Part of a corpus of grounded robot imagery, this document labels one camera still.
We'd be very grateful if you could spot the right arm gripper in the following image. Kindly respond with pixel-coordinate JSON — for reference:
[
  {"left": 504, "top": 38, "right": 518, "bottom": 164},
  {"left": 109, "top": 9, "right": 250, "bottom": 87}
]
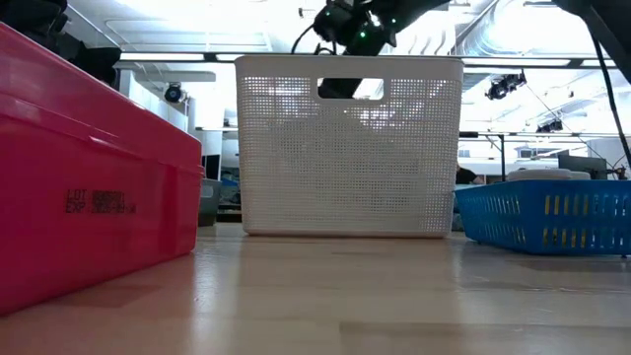
[{"left": 313, "top": 0, "right": 398, "bottom": 56}]

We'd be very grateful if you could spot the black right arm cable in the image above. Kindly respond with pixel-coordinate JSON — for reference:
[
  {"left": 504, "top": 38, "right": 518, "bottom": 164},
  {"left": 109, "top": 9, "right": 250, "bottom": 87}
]
[{"left": 589, "top": 34, "right": 631, "bottom": 169}]

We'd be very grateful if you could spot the black ceiling camera rig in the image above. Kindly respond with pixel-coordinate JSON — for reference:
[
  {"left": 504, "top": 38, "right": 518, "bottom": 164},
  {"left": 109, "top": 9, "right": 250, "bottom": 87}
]
[{"left": 485, "top": 71, "right": 527, "bottom": 102}]

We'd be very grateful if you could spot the round black hanging device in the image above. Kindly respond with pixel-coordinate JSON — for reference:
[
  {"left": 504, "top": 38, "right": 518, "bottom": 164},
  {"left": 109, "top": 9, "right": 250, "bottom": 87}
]
[{"left": 164, "top": 82, "right": 185, "bottom": 105}]

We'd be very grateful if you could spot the grey plastic bin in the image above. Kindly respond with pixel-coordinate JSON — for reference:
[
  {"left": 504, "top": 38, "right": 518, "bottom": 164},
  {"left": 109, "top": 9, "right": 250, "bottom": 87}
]
[{"left": 198, "top": 177, "right": 223, "bottom": 228}]

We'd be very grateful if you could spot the white perforated plastic basket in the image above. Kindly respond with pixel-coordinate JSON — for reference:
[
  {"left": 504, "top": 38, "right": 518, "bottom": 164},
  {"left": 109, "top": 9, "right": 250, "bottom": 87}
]
[{"left": 235, "top": 53, "right": 465, "bottom": 240}]

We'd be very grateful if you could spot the dark computer monitor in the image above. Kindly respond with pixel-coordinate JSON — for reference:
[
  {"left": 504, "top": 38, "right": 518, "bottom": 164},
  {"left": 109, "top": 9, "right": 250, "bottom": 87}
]
[{"left": 558, "top": 155, "right": 608, "bottom": 181}]

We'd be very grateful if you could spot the red first aid kit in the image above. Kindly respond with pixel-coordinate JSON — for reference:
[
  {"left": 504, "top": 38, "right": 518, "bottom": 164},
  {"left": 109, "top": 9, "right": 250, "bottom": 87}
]
[{"left": 0, "top": 22, "right": 206, "bottom": 317}]

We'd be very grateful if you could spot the person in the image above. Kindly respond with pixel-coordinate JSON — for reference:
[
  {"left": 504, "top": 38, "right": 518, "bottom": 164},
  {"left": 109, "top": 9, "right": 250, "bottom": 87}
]
[{"left": 456, "top": 166, "right": 485, "bottom": 186}]

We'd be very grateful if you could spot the small blue plastic basket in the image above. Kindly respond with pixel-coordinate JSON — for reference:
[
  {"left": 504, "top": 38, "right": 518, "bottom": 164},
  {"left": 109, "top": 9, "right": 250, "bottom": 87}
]
[{"left": 453, "top": 178, "right": 631, "bottom": 257}]

